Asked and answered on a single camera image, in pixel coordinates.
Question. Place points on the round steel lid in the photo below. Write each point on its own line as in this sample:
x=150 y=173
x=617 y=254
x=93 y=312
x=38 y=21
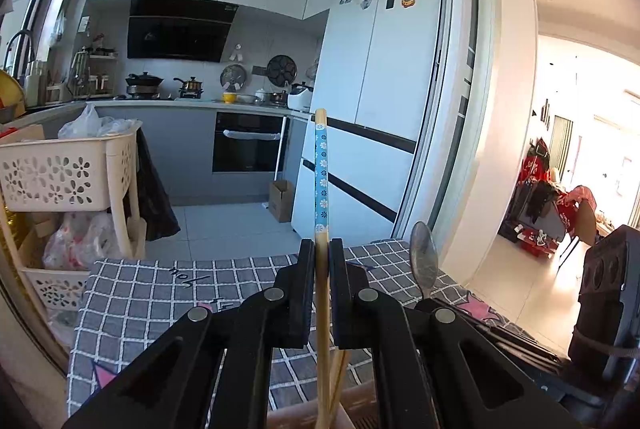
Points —
x=233 y=76

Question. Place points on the white plastic bag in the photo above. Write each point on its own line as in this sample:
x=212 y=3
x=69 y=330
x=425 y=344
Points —
x=90 y=124

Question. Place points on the clear bag with red contents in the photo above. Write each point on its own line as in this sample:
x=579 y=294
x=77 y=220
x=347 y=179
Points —
x=80 y=241

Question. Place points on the black built-in oven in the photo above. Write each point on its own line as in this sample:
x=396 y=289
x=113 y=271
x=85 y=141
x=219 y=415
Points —
x=245 y=149

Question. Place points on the gold tinsel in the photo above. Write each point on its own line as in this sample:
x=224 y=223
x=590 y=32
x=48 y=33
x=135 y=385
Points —
x=10 y=229

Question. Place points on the black round pan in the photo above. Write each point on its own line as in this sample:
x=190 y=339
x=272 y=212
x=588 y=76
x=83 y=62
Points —
x=281 y=69

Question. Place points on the cardboard box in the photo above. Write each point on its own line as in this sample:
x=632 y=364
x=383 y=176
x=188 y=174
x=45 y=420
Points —
x=281 y=201

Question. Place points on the yellow bowl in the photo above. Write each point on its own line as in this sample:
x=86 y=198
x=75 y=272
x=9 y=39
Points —
x=230 y=98

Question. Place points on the white refrigerator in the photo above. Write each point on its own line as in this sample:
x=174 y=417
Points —
x=380 y=84

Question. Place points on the bamboo chopstick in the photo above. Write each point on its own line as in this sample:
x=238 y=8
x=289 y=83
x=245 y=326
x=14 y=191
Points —
x=321 y=169
x=339 y=379

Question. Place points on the chair with red cover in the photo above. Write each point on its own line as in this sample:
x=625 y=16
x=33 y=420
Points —
x=580 y=209

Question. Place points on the black range hood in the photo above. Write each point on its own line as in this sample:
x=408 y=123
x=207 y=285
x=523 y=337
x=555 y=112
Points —
x=175 y=29

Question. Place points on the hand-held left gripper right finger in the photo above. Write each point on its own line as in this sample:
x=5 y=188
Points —
x=350 y=309

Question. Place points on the black wok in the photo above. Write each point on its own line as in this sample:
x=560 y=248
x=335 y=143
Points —
x=144 y=81

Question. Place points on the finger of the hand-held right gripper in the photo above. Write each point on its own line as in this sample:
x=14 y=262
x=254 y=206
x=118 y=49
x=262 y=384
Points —
x=525 y=340
x=542 y=364

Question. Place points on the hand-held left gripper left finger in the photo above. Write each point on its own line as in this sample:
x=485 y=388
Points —
x=295 y=309

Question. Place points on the grey checkered star tablecloth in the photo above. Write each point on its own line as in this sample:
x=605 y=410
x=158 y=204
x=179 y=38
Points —
x=175 y=279

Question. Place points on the white plastic storage cart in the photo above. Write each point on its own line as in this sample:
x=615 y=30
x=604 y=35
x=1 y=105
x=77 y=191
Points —
x=50 y=169

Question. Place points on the lidded steel saucepan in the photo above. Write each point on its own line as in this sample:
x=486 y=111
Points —
x=272 y=98

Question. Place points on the steel kitchen faucet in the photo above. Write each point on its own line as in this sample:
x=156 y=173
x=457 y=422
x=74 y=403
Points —
x=17 y=40

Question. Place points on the grey kitchen counter cabinet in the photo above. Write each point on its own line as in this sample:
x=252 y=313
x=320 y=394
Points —
x=185 y=149

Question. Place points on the white rice cooker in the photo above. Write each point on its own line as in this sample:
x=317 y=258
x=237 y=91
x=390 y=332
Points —
x=301 y=98

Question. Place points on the dark metal spoon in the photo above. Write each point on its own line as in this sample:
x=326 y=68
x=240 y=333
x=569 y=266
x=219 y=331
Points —
x=424 y=259

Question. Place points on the metal spice rack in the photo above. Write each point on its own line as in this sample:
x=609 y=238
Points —
x=92 y=74

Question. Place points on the red black bag pile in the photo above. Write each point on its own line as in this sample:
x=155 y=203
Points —
x=532 y=204

